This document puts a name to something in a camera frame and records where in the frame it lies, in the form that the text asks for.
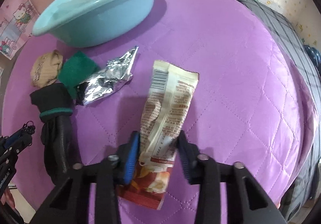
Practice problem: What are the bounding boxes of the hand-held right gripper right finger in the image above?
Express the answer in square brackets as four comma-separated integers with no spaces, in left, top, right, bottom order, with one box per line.
[176,130,287,224]

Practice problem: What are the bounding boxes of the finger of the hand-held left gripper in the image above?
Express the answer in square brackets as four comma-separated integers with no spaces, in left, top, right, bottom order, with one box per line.
[0,130,33,157]

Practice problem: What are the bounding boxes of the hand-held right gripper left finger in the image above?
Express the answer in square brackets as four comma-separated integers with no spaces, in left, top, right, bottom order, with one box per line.
[30,131,140,224]

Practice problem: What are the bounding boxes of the black hair ties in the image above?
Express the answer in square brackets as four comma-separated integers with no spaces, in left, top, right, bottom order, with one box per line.
[21,121,36,136]

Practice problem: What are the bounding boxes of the black glove with green cuff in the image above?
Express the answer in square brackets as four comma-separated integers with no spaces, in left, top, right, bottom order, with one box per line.
[29,83,74,184]

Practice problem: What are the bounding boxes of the beige and brown snack wrapper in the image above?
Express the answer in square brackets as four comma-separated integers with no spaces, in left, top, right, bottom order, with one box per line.
[117,60,200,211]

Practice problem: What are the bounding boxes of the beige sock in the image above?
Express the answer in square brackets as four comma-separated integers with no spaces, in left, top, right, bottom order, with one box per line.
[30,50,64,88]

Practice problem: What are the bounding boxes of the silver foil wrapper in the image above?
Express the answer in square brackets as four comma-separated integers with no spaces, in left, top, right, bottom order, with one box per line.
[75,46,139,106]

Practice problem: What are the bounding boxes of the green scouring pad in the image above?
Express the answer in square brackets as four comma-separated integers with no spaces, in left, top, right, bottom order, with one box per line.
[58,51,101,99]

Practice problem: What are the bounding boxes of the teal plastic basin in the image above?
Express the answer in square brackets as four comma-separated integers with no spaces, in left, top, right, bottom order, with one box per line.
[32,0,171,47]

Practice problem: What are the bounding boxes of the pink cartoon cat curtain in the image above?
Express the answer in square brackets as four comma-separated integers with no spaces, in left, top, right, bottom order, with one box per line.
[0,0,41,60]

